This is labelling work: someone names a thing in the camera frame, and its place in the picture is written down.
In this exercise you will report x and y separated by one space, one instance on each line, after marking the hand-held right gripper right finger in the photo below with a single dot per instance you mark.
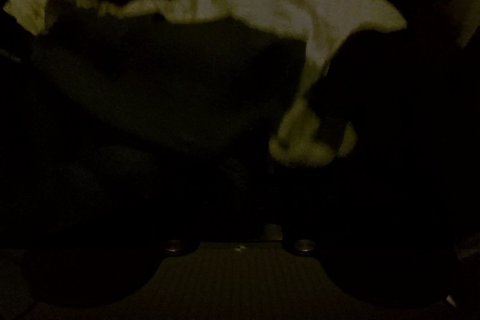
258 218

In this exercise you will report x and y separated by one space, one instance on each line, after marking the black cloth heap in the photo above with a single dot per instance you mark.
375 87

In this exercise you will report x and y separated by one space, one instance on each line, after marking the large dark garment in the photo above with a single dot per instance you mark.
168 72

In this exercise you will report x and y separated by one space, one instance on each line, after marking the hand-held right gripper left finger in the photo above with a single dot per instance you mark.
221 222

